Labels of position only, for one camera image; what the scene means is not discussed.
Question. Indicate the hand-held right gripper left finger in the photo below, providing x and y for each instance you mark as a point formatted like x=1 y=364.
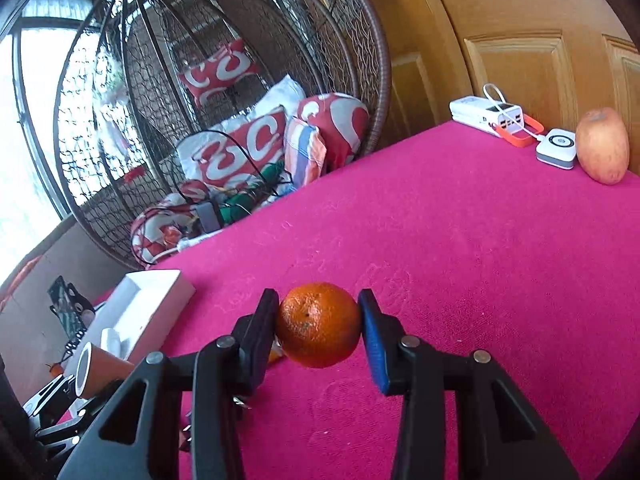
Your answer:
x=265 y=330

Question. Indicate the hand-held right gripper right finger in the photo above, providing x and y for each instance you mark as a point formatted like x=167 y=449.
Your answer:
x=372 y=350

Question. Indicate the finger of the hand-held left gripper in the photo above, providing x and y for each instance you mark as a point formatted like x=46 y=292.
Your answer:
x=47 y=395
x=65 y=432

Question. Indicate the orange tangerine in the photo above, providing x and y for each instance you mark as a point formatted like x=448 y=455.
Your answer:
x=317 y=325

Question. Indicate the brown paper cup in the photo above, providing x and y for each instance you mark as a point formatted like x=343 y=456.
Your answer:
x=100 y=367

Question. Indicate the black patterned card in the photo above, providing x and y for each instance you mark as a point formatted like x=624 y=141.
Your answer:
x=67 y=305

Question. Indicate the white foam box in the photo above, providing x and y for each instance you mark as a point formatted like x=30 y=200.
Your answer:
x=145 y=300

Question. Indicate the pink tablecloth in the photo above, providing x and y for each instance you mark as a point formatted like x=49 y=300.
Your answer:
x=425 y=235

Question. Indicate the green cloth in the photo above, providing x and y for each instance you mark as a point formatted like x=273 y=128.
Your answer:
x=242 y=200

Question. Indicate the crumpled red white cushion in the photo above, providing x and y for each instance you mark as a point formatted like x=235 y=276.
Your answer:
x=155 y=232

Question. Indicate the large red white cushion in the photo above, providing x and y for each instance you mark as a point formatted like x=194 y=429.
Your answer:
x=240 y=152

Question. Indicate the striped orange cushion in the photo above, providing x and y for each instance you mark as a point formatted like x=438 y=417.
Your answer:
x=302 y=152

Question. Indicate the red white cushions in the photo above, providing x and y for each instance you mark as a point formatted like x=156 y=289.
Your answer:
x=235 y=136

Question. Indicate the white pillow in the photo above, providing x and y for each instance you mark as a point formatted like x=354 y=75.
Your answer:
x=282 y=92

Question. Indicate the white power bank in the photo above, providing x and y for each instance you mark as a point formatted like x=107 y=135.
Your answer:
x=475 y=112

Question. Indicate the small red white cushion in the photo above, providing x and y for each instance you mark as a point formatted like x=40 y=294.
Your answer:
x=217 y=72

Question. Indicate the white and grey square device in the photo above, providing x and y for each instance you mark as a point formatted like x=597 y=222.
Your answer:
x=556 y=149

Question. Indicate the window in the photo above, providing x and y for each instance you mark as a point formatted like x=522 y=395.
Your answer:
x=30 y=110

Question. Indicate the wicker hanging chair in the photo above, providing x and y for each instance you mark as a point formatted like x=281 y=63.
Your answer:
x=360 y=60

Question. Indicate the red apple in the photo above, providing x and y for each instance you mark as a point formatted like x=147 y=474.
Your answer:
x=602 y=147

